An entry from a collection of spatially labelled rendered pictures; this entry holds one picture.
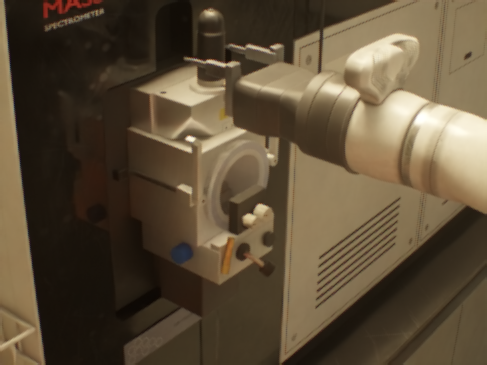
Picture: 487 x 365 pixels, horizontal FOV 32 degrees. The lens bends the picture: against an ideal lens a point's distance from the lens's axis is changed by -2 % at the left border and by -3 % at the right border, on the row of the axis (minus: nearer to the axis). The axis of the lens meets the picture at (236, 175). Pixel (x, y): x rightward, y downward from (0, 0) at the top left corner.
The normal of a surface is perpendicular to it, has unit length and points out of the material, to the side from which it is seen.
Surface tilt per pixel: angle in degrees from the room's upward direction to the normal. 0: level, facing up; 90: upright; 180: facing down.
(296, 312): 90
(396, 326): 0
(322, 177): 90
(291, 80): 3
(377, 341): 0
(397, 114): 40
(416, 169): 97
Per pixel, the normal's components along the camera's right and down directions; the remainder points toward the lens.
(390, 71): 0.77, 0.39
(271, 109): -0.33, 0.43
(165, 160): -0.63, 0.35
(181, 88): 0.01, -0.89
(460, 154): -0.63, -0.19
